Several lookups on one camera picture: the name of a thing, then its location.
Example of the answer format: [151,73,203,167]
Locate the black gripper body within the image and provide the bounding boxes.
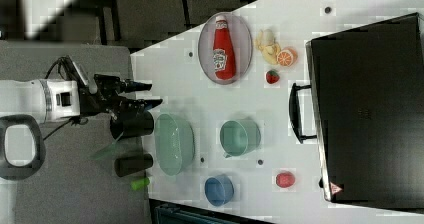
[78,74,132,119]

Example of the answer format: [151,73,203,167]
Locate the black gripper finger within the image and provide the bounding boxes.
[124,80,152,93]
[128,99,163,112]

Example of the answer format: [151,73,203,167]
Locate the green strainer bowl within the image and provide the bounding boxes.
[154,113,195,176]

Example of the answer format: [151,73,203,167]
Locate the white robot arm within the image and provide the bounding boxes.
[1,74,162,181]

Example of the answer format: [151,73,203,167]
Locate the black cylinder upper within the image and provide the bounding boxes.
[110,112,154,139]

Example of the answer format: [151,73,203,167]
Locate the black cylinder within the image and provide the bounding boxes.
[110,112,154,139]
[114,154,153,177]

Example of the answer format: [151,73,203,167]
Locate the black cylinder lower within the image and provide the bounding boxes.
[114,154,153,177]

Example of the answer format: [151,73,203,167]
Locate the green marker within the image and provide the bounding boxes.
[131,177,150,191]

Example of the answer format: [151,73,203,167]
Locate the red ketchup bottle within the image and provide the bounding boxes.
[212,15,236,80]

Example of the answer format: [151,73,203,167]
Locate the green cup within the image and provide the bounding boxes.
[219,118,261,158]

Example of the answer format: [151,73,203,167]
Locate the blue cup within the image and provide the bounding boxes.
[204,174,234,207]

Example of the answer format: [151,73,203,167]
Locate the small red strawberry toy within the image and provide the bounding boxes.
[266,70,280,84]

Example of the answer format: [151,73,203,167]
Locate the yellow banana toy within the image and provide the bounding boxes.
[254,29,281,65]

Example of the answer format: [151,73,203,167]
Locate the orange slice toy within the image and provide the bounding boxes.
[277,47,298,67]

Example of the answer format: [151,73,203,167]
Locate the large red strawberry toy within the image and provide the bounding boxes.
[276,171,296,188]

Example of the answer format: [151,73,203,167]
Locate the black toaster oven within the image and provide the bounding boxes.
[306,13,424,213]

